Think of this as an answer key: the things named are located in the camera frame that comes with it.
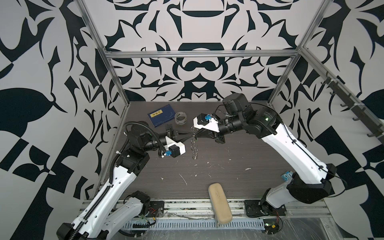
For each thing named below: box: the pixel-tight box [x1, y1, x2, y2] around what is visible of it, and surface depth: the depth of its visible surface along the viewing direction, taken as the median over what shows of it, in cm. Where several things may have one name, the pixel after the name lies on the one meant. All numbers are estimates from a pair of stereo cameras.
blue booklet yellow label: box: [147, 104, 176, 128], surface depth 113 cm
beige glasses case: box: [208, 182, 233, 228], surface depth 74 cm
